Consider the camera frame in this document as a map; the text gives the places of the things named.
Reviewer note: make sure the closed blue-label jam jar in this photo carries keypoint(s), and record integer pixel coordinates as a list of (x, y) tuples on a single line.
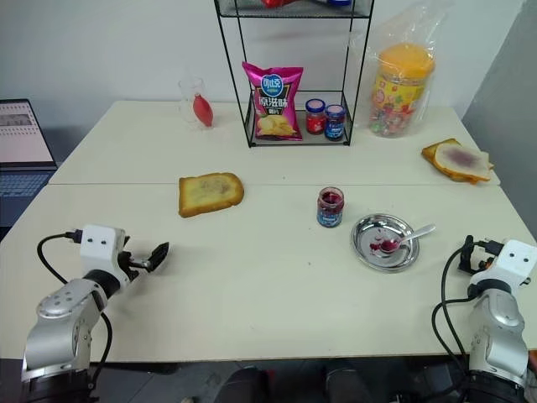
[(335, 126)]

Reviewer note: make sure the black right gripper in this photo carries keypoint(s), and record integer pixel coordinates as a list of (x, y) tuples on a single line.
[(482, 262)]

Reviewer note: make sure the toasted bread slice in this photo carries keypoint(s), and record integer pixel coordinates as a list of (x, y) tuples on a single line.
[(210, 192)]

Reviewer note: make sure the jam sandwich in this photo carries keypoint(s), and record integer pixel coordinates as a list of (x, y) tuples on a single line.
[(429, 153)]

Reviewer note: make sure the bagged candy jar yellow lid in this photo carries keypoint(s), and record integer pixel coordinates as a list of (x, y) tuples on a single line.
[(361, 63)]

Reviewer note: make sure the round metal plate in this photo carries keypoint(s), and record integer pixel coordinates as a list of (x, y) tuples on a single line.
[(377, 226)]

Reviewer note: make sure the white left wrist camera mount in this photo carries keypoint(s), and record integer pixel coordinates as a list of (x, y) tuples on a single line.
[(97, 252)]

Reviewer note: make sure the metal spoon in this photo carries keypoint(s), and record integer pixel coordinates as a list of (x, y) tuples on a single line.
[(409, 237)]

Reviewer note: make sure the dark rounded shape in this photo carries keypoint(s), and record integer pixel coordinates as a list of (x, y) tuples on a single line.
[(356, 382), (241, 386)]

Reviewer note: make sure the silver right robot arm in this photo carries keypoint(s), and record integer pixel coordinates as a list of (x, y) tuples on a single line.
[(499, 327)]

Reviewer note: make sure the open laptop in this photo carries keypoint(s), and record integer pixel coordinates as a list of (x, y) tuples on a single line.
[(21, 138)]

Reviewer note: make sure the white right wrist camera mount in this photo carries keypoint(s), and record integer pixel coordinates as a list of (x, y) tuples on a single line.
[(509, 260)]

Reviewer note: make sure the red lid jar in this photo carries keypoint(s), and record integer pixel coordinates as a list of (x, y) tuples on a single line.
[(315, 119)]

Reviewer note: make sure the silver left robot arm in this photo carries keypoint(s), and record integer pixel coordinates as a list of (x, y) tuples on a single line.
[(63, 319)]

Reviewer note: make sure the candy jar with orange lid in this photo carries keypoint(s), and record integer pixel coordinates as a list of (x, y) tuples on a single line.
[(400, 92)]

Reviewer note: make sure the pink potato chips bag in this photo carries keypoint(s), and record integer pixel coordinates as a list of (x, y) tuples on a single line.
[(274, 105)]

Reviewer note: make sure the clear glass cup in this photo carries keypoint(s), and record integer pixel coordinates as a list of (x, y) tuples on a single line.
[(186, 96)]

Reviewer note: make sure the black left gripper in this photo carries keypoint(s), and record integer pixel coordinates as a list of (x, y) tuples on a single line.
[(131, 264)]

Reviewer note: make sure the red snack package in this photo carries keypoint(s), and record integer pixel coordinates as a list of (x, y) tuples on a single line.
[(274, 3)]

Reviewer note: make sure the red rubber bulb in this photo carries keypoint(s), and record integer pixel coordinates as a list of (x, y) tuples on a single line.
[(202, 110)]

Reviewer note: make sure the open blue-label jam jar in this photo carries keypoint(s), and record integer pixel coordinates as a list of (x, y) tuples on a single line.
[(330, 210)]

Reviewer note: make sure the blue and white package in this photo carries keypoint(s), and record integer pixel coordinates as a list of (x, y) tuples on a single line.
[(335, 2)]

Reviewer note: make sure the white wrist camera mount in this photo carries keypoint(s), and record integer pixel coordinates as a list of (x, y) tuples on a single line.
[(509, 260), (97, 252)]

